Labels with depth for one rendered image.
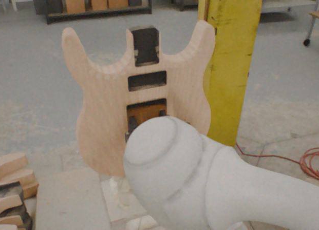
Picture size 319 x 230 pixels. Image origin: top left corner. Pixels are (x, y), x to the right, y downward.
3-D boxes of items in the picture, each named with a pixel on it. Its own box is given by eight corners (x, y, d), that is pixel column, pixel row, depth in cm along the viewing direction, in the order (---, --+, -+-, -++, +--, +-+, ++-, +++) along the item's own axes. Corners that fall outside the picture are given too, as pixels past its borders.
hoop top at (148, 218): (192, 206, 89) (193, 199, 87) (197, 215, 86) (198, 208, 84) (125, 226, 83) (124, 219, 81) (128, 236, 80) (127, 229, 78)
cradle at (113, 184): (118, 180, 96) (117, 173, 94) (128, 209, 87) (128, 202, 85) (108, 183, 95) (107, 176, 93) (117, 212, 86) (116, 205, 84)
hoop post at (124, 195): (129, 200, 90) (127, 178, 84) (132, 209, 87) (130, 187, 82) (118, 203, 89) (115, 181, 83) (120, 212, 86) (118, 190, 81)
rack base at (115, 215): (178, 178, 109) (179, 159, 104) (199, 215, 96) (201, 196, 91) (102, 199, 101) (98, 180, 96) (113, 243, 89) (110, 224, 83)
